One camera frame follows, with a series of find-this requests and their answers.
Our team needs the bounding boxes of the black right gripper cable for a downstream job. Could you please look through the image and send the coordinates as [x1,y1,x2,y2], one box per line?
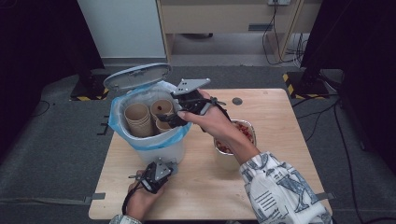
[209,96,232,124]

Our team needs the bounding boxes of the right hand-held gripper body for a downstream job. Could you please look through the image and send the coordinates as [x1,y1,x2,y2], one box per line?
[170,77,216,115]

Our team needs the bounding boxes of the person's right hand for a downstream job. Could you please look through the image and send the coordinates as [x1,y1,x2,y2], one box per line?
[177,90,242,143]

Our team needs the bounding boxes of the light wooden desk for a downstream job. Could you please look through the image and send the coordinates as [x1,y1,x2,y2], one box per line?
[155,0,322,64]

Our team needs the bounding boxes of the white pedal trash can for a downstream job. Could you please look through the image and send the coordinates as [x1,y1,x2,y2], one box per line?
[103,63,188,175]

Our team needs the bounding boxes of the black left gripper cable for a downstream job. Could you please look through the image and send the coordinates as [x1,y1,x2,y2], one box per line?
[121,185,139,217]

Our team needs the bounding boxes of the black curtain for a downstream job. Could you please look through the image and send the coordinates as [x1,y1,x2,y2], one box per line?
[299,0,396,175]
[0,0,106,158]

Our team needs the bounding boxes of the striped black stand base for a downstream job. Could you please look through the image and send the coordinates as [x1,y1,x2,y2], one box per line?
[282,71,332,100]
[69,74,117,102]

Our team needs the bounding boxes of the brown paper cup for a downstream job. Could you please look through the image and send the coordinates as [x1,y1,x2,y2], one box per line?
[154,119,173,134]
[149,98,175,121]

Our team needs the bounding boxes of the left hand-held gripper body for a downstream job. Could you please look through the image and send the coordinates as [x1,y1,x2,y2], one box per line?
[141,158,176,194]

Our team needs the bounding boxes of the stack of paper cups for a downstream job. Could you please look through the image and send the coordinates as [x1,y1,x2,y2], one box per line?
[123,102,154,138]

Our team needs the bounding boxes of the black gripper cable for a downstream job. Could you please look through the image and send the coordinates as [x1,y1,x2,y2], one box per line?
[121,185,139,217]
[209,96,232,124]

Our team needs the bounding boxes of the long black floor cable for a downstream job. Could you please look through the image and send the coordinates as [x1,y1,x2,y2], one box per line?
[332,99,396,224]

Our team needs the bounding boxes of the white cabinet panel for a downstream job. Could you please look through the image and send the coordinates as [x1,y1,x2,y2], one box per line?
[77,0,166,59]

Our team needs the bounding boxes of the blue trash bag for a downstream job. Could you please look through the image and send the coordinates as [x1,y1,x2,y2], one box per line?
[107,79,193,152]

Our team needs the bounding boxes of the grey tape piece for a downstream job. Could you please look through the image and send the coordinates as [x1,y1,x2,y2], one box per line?
[83,192,106,205]
[316,191,337,202]

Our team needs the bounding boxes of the black hanging cable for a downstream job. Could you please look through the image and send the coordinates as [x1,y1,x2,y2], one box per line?
[261,2,309,66]

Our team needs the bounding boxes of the thin black floor cable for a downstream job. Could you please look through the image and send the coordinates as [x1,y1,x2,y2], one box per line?
[31,100,51,118]

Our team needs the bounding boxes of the bowl of red fruit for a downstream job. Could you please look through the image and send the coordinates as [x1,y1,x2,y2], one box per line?
[215,120,255,155]

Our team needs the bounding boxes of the person's left hand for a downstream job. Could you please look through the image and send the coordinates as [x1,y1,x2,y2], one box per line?
[125,170,166,218]

